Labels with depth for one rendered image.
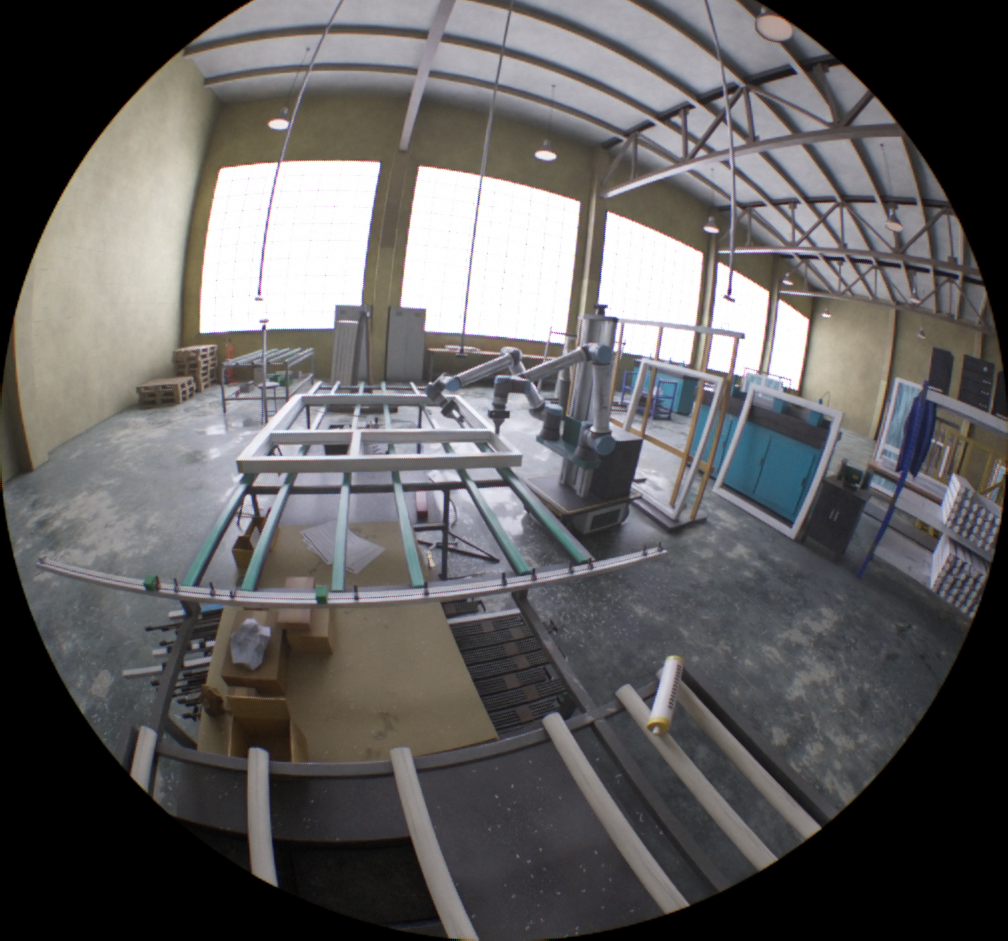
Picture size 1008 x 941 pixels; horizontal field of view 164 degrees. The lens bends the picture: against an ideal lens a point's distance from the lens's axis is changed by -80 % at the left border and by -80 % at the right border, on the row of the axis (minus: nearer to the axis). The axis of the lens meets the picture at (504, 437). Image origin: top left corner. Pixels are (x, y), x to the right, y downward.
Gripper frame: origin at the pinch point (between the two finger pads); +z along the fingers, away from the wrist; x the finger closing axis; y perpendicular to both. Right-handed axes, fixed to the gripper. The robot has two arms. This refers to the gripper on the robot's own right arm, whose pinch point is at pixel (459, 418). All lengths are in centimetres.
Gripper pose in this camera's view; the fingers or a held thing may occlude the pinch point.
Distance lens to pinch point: 249.4
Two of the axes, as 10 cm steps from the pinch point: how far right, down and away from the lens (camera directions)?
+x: 6.7, -7.4, 0.0
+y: -1.2, -1.0, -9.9
